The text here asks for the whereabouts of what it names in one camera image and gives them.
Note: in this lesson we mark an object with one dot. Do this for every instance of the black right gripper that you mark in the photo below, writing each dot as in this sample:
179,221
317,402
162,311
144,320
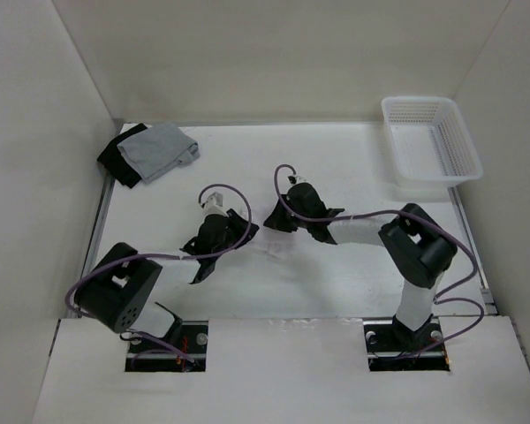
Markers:
276,219

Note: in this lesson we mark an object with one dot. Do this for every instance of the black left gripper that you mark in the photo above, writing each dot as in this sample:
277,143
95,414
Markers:
237,223

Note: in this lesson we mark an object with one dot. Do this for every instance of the white tank top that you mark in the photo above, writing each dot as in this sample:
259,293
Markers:
277,246

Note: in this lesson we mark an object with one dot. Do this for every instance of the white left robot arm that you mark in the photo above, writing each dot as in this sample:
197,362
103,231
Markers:
117,296

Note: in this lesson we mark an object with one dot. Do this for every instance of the grey folded tank top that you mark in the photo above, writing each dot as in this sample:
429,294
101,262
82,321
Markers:
157,150

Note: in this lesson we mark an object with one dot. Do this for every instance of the black folded tank top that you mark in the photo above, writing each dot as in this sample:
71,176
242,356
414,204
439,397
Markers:
114,163

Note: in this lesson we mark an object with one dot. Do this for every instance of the white plastic basket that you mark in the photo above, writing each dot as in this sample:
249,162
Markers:
429,142

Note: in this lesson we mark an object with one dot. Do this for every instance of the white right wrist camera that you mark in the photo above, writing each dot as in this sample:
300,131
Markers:
296,179

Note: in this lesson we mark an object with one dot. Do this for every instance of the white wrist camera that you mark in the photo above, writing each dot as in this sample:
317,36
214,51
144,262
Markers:
296,179
212,204

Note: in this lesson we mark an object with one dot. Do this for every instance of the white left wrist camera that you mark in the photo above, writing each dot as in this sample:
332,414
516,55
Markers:
212,204

